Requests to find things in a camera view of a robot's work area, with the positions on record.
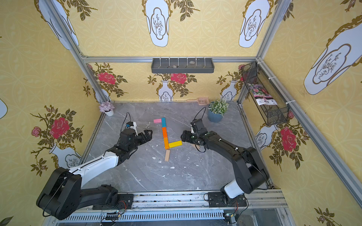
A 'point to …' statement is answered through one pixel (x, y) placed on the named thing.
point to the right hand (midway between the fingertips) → (184, 138)
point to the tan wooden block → (197, 145)
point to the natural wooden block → (167, 155)
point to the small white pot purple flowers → (107, 108)
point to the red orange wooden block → (164, 132)
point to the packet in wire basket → (262, 97)
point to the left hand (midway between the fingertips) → (149, 133)
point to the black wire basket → (273, 114)
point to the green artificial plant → (218, 106)
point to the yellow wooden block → (175, 144)
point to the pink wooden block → (159, 120)
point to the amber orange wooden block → (166, 143)
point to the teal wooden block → (163, 122)
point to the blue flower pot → (214, 117)
